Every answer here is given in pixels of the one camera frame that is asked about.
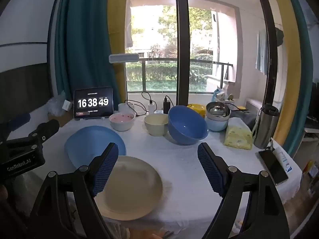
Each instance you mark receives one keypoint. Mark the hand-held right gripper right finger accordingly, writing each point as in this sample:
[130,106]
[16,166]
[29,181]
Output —
[210,169]

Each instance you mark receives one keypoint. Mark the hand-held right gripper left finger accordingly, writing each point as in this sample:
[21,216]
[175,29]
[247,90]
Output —
[106,169]

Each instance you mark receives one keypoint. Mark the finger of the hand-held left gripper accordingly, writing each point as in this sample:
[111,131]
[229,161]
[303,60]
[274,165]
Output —
[17,122]
[47,129]

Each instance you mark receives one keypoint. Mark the blue plate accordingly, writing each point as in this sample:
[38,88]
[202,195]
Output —
[92,142]

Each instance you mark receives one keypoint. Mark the beige plate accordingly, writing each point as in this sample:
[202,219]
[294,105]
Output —
[134,186]

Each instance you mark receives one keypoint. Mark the white bowl pink inside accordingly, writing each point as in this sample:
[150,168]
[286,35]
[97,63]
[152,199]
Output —
[122,125]

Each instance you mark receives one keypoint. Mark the large blue bowl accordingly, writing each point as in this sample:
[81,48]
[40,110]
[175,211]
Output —
[187,127]

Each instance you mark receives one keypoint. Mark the beige bowl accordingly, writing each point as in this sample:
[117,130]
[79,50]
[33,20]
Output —
[154,128]

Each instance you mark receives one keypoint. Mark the person's left hand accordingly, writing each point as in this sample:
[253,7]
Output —
[2,193]

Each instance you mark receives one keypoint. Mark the cardboard box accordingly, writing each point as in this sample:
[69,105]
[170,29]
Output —
[59,120]

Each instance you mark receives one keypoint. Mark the white tablecloth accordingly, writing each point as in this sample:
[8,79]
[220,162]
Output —
[184,169]

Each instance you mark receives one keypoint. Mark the clear plastic bag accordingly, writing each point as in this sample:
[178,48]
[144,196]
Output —
[56,102]

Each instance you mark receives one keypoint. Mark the small white box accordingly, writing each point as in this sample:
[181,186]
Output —
[67,105]

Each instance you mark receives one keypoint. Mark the yellow tissue pack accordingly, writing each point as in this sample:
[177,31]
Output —
[236,137]

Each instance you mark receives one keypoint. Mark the tablet showing clock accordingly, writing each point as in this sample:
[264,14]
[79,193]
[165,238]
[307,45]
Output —
[93,102]

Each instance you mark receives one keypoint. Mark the grey cloth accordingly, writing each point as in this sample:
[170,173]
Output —
[240,115]

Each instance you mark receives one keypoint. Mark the steel bowl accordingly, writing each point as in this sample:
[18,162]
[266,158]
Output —
[216,108]

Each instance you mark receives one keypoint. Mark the black smartphone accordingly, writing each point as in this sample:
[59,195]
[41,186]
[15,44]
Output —
[273,166]

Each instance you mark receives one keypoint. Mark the yellow wipes pack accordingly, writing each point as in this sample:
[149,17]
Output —
[198,107]

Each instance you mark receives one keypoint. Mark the steel thermos bottle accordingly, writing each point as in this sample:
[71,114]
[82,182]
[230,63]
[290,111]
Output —
[265,129]

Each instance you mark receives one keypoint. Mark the white tube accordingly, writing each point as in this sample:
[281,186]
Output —
[282,158]

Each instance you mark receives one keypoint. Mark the blue packet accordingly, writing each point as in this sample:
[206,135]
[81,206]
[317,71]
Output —
[217,94]

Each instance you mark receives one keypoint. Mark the black charger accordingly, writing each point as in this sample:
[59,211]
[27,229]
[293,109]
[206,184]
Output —
[166,107]

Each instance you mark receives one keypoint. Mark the white charger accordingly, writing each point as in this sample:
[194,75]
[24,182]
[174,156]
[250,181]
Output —
[152,107]

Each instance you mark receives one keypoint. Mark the white power strip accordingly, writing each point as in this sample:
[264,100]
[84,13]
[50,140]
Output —
[159,111]

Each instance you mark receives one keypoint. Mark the teal curtain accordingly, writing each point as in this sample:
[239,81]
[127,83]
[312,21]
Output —
[299,67]
[82,42]

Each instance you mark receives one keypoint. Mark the white desk lamp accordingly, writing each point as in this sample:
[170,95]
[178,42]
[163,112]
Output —
[123,58]

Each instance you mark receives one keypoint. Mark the balcony railing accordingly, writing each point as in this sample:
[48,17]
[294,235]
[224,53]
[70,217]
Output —
[159,62]

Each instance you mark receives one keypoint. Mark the yellow curtain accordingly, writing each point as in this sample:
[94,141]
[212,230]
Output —
[117,29]
[286,54]

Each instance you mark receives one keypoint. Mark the light blue hanging cloth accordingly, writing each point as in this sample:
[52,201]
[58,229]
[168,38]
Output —
[261,52]

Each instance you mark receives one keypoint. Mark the dark green hanging garment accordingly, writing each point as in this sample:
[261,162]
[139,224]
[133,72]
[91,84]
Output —
[279,36]

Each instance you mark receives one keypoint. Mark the black door frame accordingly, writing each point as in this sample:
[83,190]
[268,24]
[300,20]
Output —
[181,42]

